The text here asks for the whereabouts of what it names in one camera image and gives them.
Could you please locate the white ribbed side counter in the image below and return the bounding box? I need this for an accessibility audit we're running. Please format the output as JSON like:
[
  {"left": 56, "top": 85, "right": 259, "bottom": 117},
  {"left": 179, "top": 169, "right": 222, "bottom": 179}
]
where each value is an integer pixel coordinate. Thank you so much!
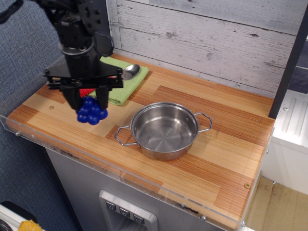
[{"left": 261, "top": 90, "right": 308, "bottom": 194}]

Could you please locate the dark right vertical post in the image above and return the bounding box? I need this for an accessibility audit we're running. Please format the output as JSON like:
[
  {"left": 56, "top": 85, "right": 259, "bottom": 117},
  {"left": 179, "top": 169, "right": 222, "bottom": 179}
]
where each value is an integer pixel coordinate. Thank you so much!
[{"left": 268, "top": 0, "right": 308, "bottom": 119}]

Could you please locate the clear acrylic table guard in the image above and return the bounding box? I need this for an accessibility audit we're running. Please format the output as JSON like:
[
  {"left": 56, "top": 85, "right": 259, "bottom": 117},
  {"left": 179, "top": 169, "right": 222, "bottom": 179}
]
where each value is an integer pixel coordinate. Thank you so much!
[{"left": 0, "top": 33, "right": 275, "bottom": 229}]

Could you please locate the red handled metal spoon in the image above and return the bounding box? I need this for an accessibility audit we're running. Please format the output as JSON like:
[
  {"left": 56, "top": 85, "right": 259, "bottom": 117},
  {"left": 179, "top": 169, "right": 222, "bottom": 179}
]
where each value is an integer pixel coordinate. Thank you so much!
[{"left": 79, "top": 64, "right": 141, "bottom": 97}]

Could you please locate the blue toy grape bunch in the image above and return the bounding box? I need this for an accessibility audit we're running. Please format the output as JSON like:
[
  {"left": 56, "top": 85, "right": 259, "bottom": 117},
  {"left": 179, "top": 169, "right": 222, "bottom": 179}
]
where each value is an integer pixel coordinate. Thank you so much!
[{"left": 76, "top": 96, "right": 108, "bottom": 125}]

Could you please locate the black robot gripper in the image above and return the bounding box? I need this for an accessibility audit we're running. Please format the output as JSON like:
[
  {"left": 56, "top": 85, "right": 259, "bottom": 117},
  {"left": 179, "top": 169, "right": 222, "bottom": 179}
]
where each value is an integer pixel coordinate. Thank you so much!
[{"left": 43, "top": 50, "right": 123, "bottom": 110}]

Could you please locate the yellow object bottom left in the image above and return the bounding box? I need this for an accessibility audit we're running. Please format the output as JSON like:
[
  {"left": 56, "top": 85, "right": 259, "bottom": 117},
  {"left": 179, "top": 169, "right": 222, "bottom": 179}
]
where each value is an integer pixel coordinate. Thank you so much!
[{"left": 18, "top": 220, "right": 43, "bottom": 231}]

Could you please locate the grey toy fridge cabinet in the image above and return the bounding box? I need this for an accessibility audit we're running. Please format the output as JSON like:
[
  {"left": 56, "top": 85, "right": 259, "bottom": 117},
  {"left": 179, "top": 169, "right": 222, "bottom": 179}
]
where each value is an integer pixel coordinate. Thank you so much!
[{"left": 47, "top": 150, "right": 245, "bottom": 231}]

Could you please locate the stainless steel pot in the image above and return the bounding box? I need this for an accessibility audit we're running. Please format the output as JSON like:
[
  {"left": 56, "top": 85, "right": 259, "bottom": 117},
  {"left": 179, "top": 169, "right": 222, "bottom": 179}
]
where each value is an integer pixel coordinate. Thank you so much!
[{"left": 115, "top": 102, "right": 213, "bottom": 161}]

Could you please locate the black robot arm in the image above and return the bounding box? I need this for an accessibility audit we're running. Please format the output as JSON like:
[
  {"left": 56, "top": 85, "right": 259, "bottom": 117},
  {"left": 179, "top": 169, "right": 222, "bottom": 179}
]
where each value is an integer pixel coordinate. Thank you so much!
[{"left": 36, "top": 0, "right": 123, "bottom": 110}]

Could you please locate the silver dispenser panel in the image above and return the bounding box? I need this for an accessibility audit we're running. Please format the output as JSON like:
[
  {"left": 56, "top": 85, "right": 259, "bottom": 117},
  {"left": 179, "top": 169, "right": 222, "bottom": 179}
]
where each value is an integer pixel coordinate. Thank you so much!
[{"left": 99, "top": 190, "right": 158, "bottom": 231}]

